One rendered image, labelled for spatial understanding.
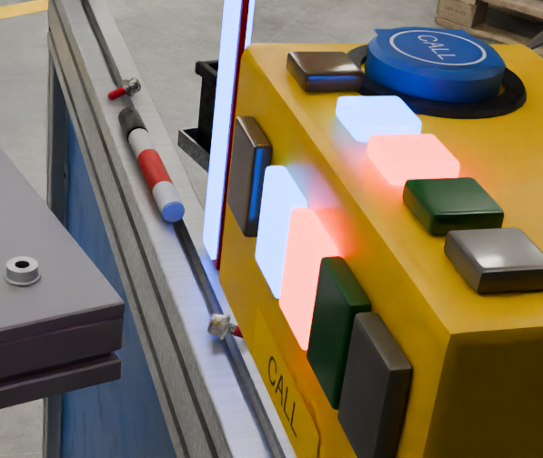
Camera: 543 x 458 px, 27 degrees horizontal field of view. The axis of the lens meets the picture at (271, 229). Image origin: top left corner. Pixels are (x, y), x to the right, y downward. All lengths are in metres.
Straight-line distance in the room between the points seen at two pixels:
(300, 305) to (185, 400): 0.32
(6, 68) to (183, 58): 0.51
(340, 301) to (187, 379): 0.34
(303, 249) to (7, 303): 0.16
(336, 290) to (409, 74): 0.08
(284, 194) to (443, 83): 0.06
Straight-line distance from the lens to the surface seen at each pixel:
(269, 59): 0.34
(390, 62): 0.33
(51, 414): 1.35
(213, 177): 0.62
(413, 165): 0.27
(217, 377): 0.56
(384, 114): 0.30
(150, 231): 0.67
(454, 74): 0.32
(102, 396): 1.01
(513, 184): 0.29
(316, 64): 0.32
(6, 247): 0.44
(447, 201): 0.26
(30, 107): 2.97
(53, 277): 0.43
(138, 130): 0.76
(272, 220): 0.30
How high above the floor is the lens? 1.19
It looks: 29 degrees down
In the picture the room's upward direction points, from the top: 7 degrees clockwise
